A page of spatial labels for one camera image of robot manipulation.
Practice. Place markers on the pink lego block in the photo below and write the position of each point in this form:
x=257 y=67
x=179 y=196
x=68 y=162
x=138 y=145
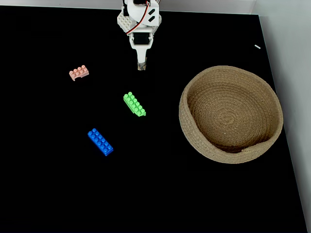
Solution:
x=79 y=72

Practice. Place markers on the blue lego block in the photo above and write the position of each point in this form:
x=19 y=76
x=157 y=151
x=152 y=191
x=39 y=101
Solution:
x=100 y=142

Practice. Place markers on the small white tape strip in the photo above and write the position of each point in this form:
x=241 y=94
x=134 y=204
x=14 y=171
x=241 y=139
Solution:
x=257 y=46

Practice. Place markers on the green lego block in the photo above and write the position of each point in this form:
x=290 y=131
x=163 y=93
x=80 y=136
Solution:
x=134 y=104

